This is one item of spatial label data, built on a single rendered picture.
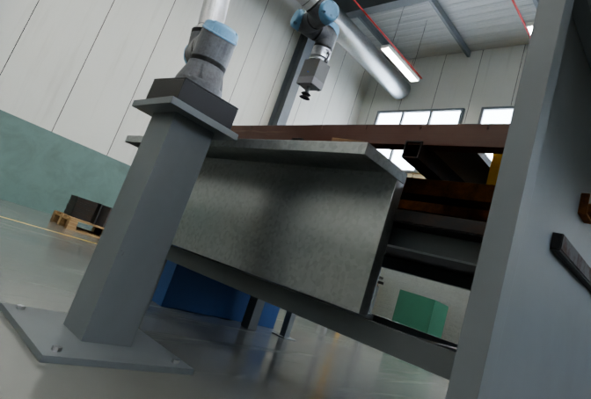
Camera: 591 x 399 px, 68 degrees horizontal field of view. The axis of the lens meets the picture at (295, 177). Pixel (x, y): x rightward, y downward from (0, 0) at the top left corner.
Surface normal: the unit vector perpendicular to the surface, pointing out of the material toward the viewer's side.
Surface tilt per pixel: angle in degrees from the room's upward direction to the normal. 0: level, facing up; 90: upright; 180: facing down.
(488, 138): 90
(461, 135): 90
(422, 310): 90
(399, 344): 90
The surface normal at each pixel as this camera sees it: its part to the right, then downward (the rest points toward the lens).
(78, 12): 0.70, 0.07
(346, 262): -0.64, -0.37
